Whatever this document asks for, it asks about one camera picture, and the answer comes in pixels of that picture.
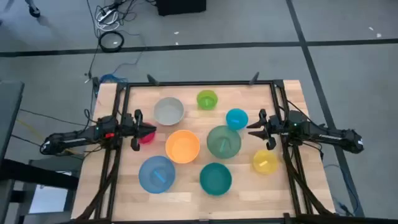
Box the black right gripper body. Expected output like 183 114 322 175
259 108 284 151

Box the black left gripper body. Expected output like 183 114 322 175
121 109 144 152

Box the small red bowl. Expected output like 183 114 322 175
137 122 157 146

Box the small cyan bowl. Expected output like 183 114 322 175
225 108 249 131

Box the grey plastic bowl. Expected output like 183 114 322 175
153 96 185 127

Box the small lime green bowl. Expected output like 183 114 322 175
196 89 219 111

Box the teal plastic bowl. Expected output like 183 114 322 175
198 162 233 197

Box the small yellow translucent bowl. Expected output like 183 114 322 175
252 149 279 175

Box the orange plastic bowl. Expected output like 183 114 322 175
164 129 201 165

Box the large dark green translucent bowl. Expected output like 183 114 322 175
206 124 243 160

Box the large blue translucent bowl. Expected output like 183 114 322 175
138 155 177 195

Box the black furniture beam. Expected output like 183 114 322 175
0 157 79 191

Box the white power strip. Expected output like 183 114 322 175
96 8 118 22

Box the black box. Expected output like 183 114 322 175
155 0 208 17

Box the person's shoe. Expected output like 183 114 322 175
24 0 42 19

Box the blue cable bundle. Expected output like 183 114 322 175
99 73 129 85

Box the black metal table frame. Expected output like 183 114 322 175
74 72 338 224

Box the long black floor cable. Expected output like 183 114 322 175
84 0 101 80

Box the black coiled cable ring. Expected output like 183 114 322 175
98 30 126 54

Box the thin blue floor cable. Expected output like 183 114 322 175
323 163 359 216

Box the yellow cable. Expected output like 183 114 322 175
15 118 46 142

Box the white coiled cable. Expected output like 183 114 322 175
95 11 121 32

